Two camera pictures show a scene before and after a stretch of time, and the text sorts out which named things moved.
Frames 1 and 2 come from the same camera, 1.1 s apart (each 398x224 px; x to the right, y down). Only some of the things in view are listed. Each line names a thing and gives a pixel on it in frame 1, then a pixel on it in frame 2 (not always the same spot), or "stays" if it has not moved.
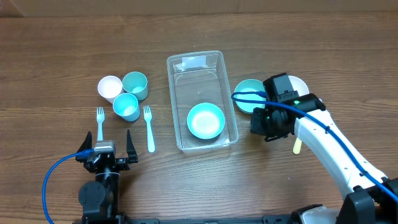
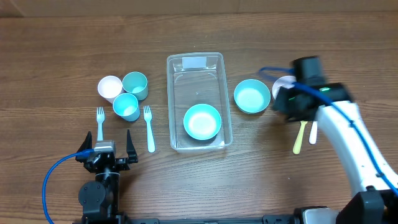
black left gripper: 124,164 stays
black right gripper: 256,126 → 280,106
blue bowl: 205,121 stays
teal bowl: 249,85 stays
